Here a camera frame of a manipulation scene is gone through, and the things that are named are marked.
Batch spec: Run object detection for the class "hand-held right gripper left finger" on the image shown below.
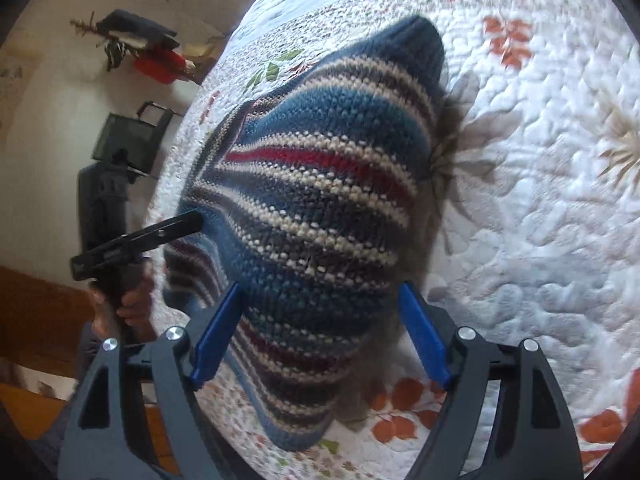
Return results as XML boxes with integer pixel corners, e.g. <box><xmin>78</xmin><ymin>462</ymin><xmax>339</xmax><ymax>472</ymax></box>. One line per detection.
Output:
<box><xmin>56</xmin><ymin>281</ymin><xmax>247</xmax><ymax>480</ymax></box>

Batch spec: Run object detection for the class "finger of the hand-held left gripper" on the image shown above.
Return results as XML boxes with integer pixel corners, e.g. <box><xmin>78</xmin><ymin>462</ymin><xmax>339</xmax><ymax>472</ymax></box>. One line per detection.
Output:
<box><xmin>70</xmin><ymin>209</ymin><xmax>206</xmax><ymax>282</ymax></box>

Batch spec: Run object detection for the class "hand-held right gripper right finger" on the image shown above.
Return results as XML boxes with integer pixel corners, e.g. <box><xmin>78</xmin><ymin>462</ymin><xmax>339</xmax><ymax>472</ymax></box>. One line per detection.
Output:
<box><xmin>397</xmin><ymin>281</ymin><xmax>586</xmax><ymax>480</ymax></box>

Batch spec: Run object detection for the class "striped knit sweater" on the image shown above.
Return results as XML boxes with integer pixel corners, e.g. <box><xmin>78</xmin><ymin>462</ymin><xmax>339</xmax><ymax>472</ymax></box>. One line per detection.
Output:
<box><xmin>162</xmin><ymin>15</ymin><xmax>448</xmax><ymax>453</ymax></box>

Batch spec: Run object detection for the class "person's left hand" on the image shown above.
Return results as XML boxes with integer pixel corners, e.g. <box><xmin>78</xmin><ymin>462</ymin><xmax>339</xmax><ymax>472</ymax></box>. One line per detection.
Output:
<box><xmin>90</xmin><ymin>256</ymin><xmax>158</xmax><ymax>344</ymax></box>

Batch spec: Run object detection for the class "brown wooden furniture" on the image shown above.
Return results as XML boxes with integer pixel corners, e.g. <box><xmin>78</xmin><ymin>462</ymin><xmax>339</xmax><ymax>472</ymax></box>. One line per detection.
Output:
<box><xmin>0</xmin><ymin>264</ymin><xmax>98</xmax><ymax>378</ymax></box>

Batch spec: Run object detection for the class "red bag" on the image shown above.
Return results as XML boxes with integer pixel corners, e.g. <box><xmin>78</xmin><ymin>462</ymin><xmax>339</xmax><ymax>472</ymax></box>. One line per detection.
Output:
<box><xmin>133</xmin><ymin>45</ymin><xmax>190</xmax><ymax>86</ymax></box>

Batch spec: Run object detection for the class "white floral quilt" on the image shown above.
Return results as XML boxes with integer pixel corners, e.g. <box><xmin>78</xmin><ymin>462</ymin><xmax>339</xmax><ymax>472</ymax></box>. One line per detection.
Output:
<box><xmin>145</xmin><ymin>0</ymin><xmax>640</xmax><ymax>480</ymax></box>

